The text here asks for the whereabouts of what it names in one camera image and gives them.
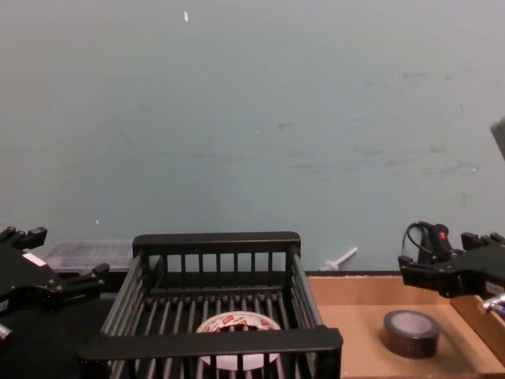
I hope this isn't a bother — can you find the shallow brown cardboard tray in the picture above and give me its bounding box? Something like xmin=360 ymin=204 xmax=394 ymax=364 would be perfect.
xmin=305 ymin=274 xmax=505 ymax=379

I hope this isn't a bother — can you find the black corded tool red switch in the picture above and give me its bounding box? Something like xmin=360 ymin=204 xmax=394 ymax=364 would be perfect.
xmin=402 ymin=221 xmax=457 ymax=270

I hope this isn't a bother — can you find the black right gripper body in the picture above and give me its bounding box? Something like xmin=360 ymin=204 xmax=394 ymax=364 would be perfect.
xmin=441 ymin=245 xmax=505 ymax=299

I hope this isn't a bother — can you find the black rack with steel bars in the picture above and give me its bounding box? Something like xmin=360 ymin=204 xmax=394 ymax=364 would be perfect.
xmin=77 ymin=231 xmax=344 ymax=379

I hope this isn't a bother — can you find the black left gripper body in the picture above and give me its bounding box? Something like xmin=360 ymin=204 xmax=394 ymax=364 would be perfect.
xmin=0 ymin=245 xmax=78 ymax=379

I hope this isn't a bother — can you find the silver tape roll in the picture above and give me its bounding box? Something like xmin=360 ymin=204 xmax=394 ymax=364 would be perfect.
xmin=379 ymin=310 xmax=440 ymax=359

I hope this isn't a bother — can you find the small white plastic piece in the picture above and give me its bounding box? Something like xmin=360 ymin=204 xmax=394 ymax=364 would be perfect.
xmin=320 ymin=246 xmax=359 ymax=272

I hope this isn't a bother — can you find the white tape roll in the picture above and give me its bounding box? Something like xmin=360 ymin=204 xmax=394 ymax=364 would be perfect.
xmin=196 ymin=310 xmax=282 ymax=372

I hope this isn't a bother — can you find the clear plastic case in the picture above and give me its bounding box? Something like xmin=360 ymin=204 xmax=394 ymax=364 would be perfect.
xmin=43 ymin=238 xmax=136 ymax=274

